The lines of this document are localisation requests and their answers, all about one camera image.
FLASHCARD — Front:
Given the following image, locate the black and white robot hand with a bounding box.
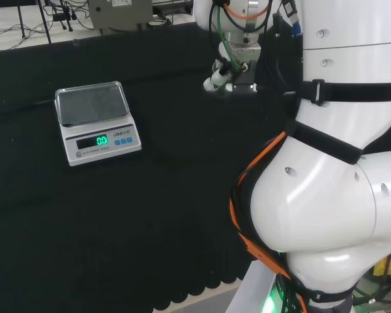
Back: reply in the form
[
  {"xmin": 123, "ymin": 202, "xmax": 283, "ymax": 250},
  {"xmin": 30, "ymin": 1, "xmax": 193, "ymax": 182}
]
[{"xmin": 203, "ymin": 57, "xmax": 259, "ymax": 95}]

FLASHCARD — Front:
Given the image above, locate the electronic balance with steel pan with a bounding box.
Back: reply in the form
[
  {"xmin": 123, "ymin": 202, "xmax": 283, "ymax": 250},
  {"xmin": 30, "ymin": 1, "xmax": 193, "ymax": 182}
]
[{"xmin": 53, "ymin": 81, "xmax": 143, "ymax": 167}]

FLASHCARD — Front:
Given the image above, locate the grey metal box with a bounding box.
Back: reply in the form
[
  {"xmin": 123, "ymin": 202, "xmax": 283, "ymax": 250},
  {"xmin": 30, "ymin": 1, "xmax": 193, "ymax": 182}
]
[{"xmin": 87, "ymin": 0, "xmax": 155, "ymax": 34}]

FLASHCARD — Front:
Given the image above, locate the black bench cloth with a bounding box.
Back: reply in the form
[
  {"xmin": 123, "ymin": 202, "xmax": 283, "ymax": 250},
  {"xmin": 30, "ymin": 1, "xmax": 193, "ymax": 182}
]
[{"xmin": 0, "ymin": 22, "xmax": 302, "ymax": 313}]

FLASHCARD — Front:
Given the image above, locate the black tripod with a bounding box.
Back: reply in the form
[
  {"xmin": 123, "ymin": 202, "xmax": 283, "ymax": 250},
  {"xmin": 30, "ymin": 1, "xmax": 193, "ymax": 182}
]
[{"xmin": 17, "ymin": 0, "xmax": 53, "ymax": 45}]

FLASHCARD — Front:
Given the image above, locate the yellow stop button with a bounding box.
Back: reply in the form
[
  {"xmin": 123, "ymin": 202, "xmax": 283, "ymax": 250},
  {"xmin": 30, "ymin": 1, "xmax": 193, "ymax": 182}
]
[{"xmin": 372, "ymin": 245, "xmax": 391, "ymax": 284}]

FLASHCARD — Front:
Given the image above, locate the green cable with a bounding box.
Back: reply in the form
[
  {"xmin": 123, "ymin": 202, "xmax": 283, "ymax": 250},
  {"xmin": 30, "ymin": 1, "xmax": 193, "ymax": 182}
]
[{"xmin": 216, "ymin": 5, "xmax": 246, "ymax": 71}]

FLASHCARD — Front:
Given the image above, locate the orange cable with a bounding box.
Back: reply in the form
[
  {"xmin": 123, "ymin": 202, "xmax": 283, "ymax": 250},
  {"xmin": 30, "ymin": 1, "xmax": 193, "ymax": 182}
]
[{"xmin": 222, "ymin": 0, "xmax": 310, "ymax": 313}]

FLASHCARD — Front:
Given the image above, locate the plain black strap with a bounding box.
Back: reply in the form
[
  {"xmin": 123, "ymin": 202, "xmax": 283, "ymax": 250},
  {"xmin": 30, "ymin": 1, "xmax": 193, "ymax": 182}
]
[{"xmin": 284, "ymin": 119, "xmax": 363, "ymax": 166}]

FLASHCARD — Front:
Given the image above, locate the black strap with buckle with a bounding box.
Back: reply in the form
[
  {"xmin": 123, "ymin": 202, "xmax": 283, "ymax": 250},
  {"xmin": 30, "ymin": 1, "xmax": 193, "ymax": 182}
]
[{"xmin": 300, "ymin": 78, "xmax": 391, "ymax": 106}]

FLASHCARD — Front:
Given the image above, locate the black power adapter with cables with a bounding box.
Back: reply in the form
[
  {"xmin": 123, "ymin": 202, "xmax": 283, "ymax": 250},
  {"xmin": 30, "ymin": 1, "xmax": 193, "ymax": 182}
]
[{"xmin": 42, "ymin": 0, "xmax": 85, "ymax": 33}]

